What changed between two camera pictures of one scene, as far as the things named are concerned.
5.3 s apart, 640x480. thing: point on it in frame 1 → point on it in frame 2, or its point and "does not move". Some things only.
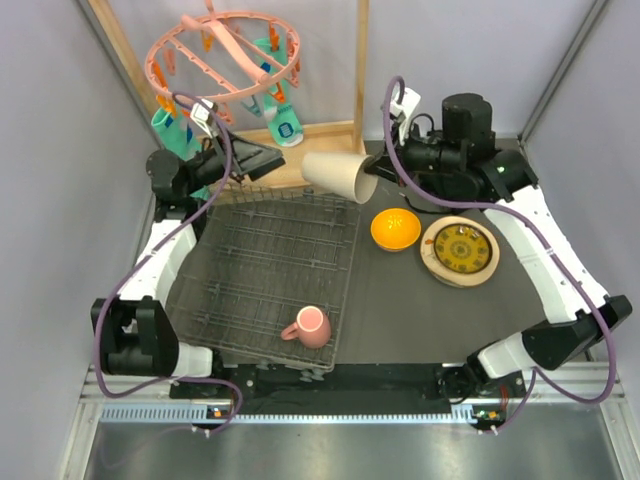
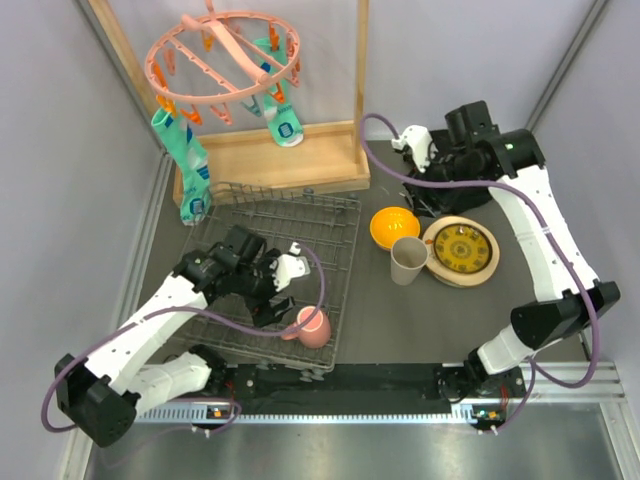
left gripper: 254,160 → 263,313
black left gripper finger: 382,165 → 422,204
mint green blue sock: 177,133 does not move
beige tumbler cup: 341,174 → 408,255
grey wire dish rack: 262,255 does not move
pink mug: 312,328 does not move
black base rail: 276,387 does not move
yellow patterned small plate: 462,248 does not move
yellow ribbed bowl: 395,229 does not move
